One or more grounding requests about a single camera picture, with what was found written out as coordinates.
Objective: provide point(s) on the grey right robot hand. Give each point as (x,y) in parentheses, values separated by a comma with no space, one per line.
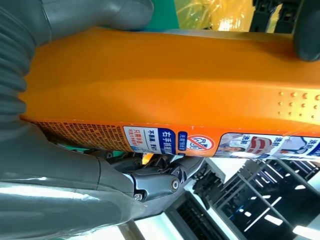
(50,192)

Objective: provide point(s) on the yellow film wrapped cardboard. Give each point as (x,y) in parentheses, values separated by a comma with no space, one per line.
(212,16)

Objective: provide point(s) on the black white robot body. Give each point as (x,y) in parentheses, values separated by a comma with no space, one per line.
(250,198)

